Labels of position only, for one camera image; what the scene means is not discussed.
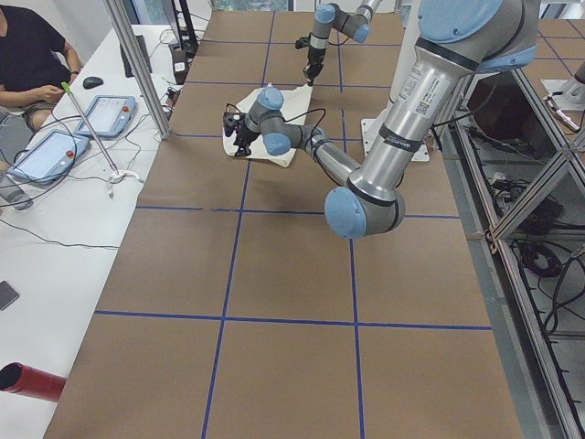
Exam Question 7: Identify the far blue teach pendant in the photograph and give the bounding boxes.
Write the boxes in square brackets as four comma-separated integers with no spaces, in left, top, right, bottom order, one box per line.
[84,95,136,139]

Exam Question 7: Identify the aluminium frame post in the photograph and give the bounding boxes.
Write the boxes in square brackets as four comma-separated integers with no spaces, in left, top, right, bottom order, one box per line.
[104,0,170,140]

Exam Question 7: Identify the black computer mouse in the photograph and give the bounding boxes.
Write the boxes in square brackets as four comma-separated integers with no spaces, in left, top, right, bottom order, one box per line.
[82,76,104,90]

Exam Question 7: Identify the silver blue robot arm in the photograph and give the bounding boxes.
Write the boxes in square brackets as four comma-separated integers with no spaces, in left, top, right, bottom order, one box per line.
[295,1,380,86]
[223,0,539,239]

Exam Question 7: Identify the white camera post base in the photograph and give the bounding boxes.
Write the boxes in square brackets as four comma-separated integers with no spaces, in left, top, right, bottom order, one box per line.
[361,0,421,155]

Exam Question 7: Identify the near blue teach pendant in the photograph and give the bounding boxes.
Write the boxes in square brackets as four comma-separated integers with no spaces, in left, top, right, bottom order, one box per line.
[8,130,90,186]

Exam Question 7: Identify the black smartphone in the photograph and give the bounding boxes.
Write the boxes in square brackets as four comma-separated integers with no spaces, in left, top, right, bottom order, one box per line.
[0,281,20,311]

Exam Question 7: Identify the silver rod with green tip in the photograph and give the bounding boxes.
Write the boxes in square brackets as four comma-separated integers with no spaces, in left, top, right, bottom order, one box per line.
[61,82,143,198]

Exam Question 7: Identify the seated person in black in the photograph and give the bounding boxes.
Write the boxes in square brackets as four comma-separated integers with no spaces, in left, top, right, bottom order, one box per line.
[1,5,81,132]

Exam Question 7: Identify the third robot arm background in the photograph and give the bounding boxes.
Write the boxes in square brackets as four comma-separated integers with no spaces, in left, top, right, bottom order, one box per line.
[541,64,584,112]

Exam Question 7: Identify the clear water bottle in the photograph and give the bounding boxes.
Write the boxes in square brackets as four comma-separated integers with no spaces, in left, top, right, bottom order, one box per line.
[0,172,34,210]

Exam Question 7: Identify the cream long-sleeve cat shirt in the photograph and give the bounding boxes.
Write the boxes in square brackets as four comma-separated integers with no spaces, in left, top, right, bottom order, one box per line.
[222,85,313,167]

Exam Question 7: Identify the red cylinder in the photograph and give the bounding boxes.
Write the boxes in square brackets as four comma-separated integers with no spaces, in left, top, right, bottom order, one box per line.
[1,362,67,402]

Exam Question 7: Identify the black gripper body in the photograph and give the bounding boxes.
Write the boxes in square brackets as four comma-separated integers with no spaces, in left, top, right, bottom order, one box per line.
[303,46,325,85]
[234,116,261,157]

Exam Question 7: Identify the blue teach pendant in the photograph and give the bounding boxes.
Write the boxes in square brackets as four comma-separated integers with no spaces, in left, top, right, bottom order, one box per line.
[8,130,90,186]
[84,95,136,139]

